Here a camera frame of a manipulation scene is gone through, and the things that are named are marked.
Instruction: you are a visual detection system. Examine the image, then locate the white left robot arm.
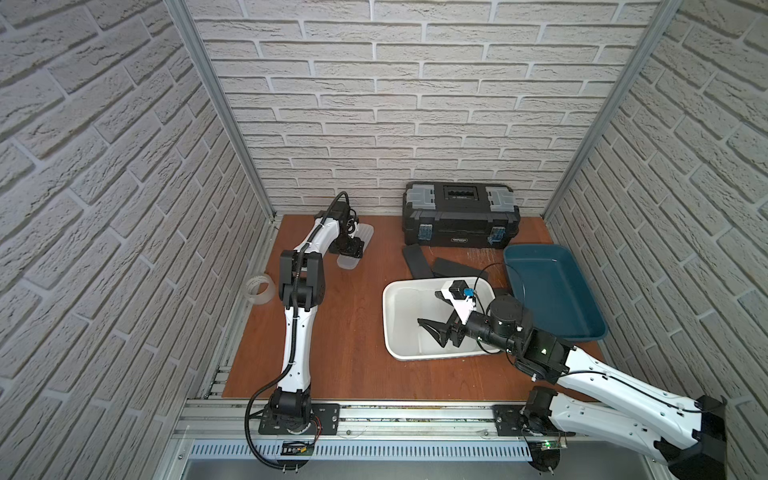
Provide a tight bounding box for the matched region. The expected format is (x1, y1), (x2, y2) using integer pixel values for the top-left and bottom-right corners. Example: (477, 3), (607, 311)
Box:
(268, 191), (366, 430)

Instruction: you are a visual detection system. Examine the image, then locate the black plastic toolbox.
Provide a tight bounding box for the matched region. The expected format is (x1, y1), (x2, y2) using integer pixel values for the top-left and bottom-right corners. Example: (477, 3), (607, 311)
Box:
(402, 181), (521, 249)

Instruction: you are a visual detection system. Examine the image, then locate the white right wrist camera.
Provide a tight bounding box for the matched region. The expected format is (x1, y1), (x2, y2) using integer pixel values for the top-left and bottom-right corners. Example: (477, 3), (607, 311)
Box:
(438, 279), (477, 324)

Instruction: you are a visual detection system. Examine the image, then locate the teal plastic storage tray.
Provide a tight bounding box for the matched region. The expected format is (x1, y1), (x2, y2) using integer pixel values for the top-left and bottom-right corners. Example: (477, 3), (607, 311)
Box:
(503, 244), (608, 342)

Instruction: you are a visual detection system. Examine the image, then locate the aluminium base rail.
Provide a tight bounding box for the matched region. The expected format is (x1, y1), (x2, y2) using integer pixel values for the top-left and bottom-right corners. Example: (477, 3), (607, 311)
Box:
(173, 400), (661, 463)

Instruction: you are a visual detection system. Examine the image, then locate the ribbed translucent pencil case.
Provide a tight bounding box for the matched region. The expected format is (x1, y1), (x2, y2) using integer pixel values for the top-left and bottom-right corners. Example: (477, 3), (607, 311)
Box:
(337, 223), (374, 270)

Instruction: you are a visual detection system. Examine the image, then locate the flat black pencil case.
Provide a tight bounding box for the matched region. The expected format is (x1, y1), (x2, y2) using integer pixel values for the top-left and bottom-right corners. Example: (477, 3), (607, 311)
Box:
(431, 258), (489, 280)

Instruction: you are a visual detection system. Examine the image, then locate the black corrugated left cable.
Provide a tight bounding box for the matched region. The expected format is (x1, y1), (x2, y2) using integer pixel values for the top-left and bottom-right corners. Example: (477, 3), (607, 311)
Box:
(243, 191), (350, 471)

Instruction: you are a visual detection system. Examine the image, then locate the long black pencil case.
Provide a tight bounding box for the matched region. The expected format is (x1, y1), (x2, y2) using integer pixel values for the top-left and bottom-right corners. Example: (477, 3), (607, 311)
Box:
(402, 244), (434, 280)

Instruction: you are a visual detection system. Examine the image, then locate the white plastic storage box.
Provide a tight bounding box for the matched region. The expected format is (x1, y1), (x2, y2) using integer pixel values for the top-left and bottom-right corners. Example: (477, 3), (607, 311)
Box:
(383, 277), (521, 361)

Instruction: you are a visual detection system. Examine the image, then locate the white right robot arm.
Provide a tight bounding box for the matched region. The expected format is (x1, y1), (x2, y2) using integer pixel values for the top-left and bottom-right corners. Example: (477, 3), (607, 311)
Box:
(418, 288), (727, 479)

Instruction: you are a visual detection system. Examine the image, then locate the clear tape roll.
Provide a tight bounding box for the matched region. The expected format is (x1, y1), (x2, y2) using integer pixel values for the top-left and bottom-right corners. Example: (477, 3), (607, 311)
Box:
(243, 274), (276, 305)

